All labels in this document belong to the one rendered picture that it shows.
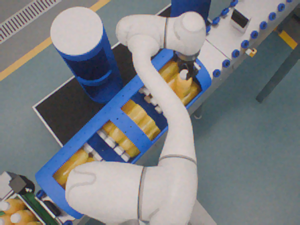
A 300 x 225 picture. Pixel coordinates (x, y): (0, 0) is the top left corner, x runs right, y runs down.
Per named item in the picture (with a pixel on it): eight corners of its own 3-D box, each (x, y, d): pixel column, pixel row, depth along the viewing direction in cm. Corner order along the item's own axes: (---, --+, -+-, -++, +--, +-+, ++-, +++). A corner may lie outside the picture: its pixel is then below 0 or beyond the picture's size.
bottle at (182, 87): (171, 92, 175) (172, 78, 155) (179, 80, 176) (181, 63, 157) (185, 100, 173) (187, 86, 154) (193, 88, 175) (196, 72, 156)
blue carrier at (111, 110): (206, 92, 189) (217, 75, 161) (84, 217, 176) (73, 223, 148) (167, 54, 193) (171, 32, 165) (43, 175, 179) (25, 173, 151)
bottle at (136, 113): (146, 114, 169) (114, 146, 166) (134, 103, 168) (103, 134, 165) (148, 114, 161) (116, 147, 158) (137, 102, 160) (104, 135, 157)
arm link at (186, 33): (205, 31, 128) (167, 27, 129) (209, 7, 113) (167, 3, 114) (202, 59, 125) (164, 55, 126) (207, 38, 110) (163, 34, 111)
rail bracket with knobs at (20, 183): (37, 188, 184) (29, 187, 174) (27, 198, 183) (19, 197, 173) (25, 174, 186) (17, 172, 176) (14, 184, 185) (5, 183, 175)
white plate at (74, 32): (40, 27, 192) (41, 27, 193) (69, 64, 186) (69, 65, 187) (82, -4, 195) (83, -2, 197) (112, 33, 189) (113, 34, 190)
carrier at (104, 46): (78, 83, 278) (100, 111, 271) (39, 27, 193) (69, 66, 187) (108, 61, 281) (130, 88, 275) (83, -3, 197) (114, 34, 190)
